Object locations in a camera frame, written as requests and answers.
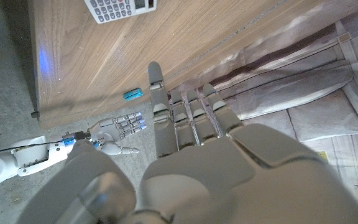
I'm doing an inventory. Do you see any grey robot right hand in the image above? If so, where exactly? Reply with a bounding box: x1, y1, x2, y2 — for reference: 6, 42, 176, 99
88, 111, 147, 156

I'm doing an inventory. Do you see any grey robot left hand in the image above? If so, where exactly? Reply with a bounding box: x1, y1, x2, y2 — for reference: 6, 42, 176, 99
16, 60, 358, 224

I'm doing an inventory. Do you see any small grey white calculator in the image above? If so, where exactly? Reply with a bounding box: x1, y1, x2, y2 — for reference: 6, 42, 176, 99
84, 0, 157, 24

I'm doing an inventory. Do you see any small teal plastic case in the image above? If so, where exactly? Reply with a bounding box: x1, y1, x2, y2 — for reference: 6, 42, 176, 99
123, 87, 144, 101

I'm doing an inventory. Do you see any printed sofa room backdrop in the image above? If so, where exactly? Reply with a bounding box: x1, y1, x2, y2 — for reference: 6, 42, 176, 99
166, 0, 358, 215

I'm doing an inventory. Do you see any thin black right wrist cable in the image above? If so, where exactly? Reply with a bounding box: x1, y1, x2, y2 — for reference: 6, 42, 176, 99
0, 140, 65, 156

